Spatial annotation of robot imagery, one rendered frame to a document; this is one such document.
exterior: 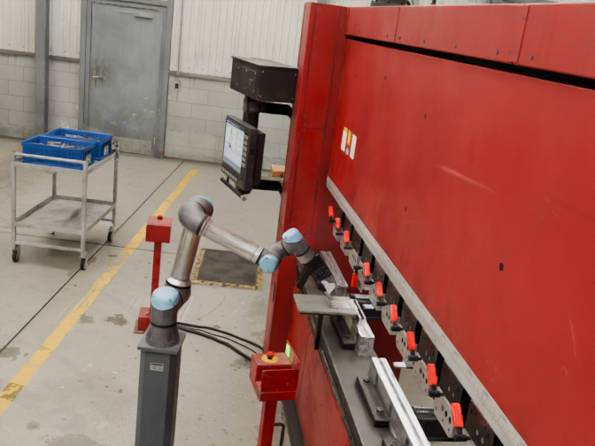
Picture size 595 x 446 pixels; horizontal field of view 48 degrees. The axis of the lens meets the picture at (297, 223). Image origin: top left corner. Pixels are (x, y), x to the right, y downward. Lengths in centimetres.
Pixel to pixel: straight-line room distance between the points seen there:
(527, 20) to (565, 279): 61
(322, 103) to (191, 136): 652
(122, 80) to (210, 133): 145
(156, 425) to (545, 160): 221
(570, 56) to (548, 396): 68
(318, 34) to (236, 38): 623
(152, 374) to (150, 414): 20
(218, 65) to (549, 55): 850
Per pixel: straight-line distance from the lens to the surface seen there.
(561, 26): 152
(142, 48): 1001
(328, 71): 361
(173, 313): 294
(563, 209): 144
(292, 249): 283
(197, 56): 990
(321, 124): 364
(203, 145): 1002
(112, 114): 1022
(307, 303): 298
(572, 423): 140
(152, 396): 310
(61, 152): 566
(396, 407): 240
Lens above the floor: 220
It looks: 17 degrees down
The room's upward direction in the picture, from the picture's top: 7 degrees clockwise
